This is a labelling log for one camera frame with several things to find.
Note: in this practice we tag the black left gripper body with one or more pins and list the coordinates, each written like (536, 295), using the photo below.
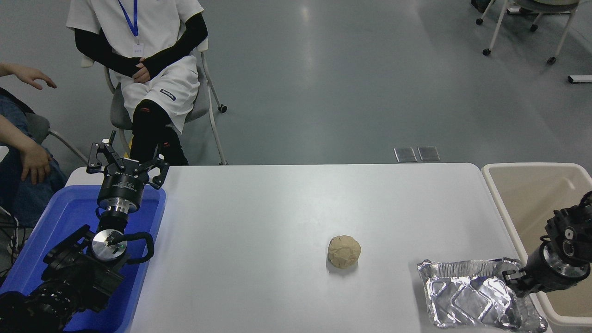
(122, 187)

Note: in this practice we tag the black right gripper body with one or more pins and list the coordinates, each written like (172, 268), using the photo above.
(548, 280)

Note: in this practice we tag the silver foil tray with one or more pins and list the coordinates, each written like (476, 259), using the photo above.
(471, 298)

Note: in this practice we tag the person's forearm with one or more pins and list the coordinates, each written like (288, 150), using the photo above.
(14, 134)
(9, 69)

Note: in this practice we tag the person's right forearm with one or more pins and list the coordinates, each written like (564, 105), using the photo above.
(104, 53)

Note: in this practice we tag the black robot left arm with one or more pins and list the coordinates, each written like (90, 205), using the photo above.
(74, 277)

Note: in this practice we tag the person's left forearm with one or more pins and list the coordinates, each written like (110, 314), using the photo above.
(178, 44)

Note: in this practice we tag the metal floor plate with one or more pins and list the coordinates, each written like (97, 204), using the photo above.
(428, 153)
(405, 154)

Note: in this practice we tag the person's hand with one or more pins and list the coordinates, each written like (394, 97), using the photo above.
(36, 162)
(34, 76)
(141, 73)

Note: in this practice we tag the blue plastic tray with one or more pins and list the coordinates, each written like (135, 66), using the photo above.
(69, 212)

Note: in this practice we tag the large pale bin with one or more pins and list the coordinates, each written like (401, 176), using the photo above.
(527, 208)

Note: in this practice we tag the person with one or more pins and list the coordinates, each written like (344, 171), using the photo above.
(162, 92)
(18, 194)

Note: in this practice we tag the grey wheeled chair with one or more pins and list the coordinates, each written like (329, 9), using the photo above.
(203, 97)

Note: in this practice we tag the white bar on floor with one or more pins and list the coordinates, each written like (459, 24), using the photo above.
(580, 78)

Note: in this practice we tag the white-framed wheeled chair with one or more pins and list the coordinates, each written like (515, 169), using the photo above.
(504, 14)

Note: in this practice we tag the person's foot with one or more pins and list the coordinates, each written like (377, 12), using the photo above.
(481, 4)

